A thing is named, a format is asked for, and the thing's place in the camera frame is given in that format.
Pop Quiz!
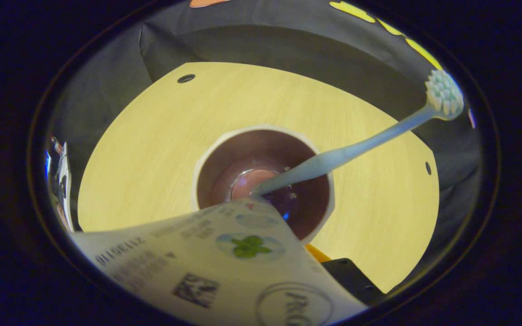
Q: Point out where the black backdrop cloth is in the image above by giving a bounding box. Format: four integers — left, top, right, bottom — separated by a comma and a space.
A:
46, 0, 483, 231

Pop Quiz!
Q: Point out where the white toothpaste tube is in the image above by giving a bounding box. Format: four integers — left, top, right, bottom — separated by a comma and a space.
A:
68, 197, 371, 326

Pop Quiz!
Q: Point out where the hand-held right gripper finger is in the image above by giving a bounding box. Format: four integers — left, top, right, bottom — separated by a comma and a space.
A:
305, 244, 387, 308

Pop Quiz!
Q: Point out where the pale blue toothbrush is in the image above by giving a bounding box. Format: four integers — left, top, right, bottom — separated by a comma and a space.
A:
251, 68, 465, 198

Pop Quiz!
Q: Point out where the white side table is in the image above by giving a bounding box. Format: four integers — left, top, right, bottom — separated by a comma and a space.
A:
54, 141, 74, 219

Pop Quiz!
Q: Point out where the beige cup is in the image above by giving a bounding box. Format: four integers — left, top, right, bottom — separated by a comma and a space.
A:
191, 124, 336, 245

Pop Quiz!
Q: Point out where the wooden desktop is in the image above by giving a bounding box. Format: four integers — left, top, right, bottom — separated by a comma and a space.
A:
77, 62, 440, 295

